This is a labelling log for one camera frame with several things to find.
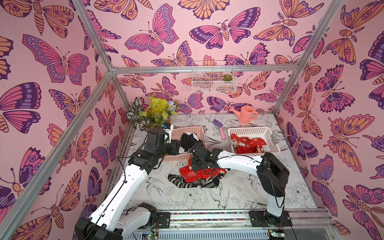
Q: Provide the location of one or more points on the black white striped sock left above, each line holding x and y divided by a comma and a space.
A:
181, 183

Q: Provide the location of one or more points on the black plaid sock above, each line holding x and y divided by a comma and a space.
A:
212, 183

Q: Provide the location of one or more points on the white plastic basket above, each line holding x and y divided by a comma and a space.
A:
264, 133

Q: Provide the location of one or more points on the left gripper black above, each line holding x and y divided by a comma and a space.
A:
174, 147

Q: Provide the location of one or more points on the pink watering can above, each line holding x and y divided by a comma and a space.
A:
245, 115

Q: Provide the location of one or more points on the pink plastic basket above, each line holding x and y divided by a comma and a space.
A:
176, 135

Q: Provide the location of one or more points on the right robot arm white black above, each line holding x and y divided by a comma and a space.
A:
272, 174

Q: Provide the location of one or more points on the red patterned sock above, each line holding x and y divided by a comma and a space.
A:
191, 175

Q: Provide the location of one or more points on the purple pink garden trowel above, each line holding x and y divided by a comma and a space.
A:
218, 124

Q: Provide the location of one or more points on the red snowflake santa sock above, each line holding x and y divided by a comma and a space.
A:
257, 146

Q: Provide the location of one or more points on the small green succulent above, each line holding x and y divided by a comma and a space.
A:
227, 77

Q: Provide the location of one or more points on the black pinstripe sock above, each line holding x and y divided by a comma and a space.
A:
188, 140

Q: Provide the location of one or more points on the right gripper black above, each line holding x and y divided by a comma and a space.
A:
197, 157

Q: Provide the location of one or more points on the artificial plant bouquet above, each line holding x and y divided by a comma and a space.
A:
154, 115

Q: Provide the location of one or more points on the white wire wall basket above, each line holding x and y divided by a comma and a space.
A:
208, 79

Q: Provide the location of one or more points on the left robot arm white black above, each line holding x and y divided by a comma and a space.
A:
107, 221

